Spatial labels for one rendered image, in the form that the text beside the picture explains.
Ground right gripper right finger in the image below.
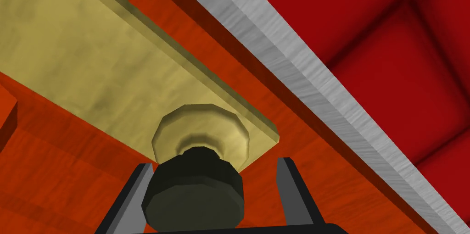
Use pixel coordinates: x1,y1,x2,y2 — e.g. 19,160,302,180
276,156,327,226

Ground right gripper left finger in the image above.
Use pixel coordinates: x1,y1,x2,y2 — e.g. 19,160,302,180
95,162,155,234

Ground orange wooden door leaf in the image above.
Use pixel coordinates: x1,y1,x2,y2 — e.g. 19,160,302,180
0,0,439,234

